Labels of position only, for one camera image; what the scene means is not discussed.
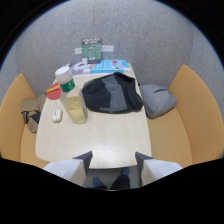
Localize clear bottle with yellow liquid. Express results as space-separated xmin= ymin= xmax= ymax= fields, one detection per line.
xmin=54 ymin=65 xmax=89 ymax=125

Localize person's shoe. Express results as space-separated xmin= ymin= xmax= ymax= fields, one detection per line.
xmin=109 ymin=174 xmax=132 ymax=191
xmin=91 ymin=176 xmax=108 ymax=191

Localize small white case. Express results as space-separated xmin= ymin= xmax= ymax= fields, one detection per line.
xmin=51 ymin=107 xmax=64 ymax=124

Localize orange bench seat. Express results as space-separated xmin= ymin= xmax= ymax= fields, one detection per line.
xmin=0 ymin=73 xmax=50 ymax=169
xmin=146 ymin=63 xmax=224 ymax=169

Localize khaki bag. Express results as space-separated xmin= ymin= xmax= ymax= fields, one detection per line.
xmin=20 ymin=94 xmax=47 ymax=134

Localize grey bag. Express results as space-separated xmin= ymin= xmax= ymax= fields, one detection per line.
xmin=138 ymin=83 xmax=179 ymax=120

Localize orange pen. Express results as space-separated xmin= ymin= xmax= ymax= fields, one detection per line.
xmin=46 ymin=85 xmax=61 ymax=93

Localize black and grey backpack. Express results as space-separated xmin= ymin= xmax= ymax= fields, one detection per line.
xmin=81 ymin=71 xmax=145 ymax=114

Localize white and purple book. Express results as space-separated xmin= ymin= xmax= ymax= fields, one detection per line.
xmin=68 ymin=60 xmax=92 ymax=76

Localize blue book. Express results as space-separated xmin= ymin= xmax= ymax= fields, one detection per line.
xmin=89 ymin=59 xmax=132 ymax=75

